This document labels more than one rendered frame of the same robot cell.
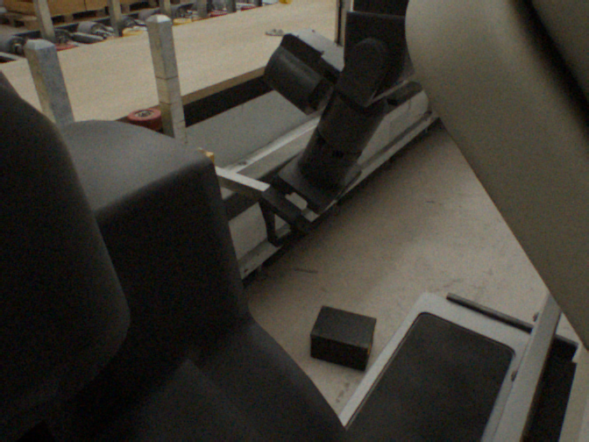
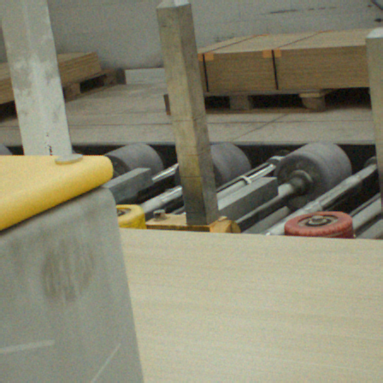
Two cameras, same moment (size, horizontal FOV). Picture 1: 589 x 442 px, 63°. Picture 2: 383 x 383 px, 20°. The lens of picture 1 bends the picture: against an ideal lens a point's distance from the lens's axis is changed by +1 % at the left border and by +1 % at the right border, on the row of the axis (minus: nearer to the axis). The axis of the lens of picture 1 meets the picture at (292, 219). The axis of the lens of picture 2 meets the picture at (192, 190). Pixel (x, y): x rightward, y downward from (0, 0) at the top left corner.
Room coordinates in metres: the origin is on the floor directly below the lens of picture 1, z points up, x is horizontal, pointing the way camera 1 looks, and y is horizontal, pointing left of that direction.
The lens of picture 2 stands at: (1.67, -0.37, 1.27)
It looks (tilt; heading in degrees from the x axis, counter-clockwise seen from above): 14 degrees down; 90
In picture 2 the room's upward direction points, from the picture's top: 8 degrees counter-clockwise
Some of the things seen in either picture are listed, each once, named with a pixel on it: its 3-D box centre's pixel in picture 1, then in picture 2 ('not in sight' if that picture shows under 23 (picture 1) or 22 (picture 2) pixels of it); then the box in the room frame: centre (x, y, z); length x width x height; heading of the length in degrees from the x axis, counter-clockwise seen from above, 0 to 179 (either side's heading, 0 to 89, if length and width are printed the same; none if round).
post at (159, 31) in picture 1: (174, 131); not in sight; (1.00, 0.26, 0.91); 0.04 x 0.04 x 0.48; 55
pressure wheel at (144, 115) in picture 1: (147, 133); not in sight; (1.12, 0.36, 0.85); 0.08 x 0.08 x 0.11
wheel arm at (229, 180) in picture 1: (208, 174); not in sight; (1.00, 0.20, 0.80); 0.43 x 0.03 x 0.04; 55
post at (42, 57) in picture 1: (75, 174); not in sight; (0.79, 0.41, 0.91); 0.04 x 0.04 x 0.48; 55
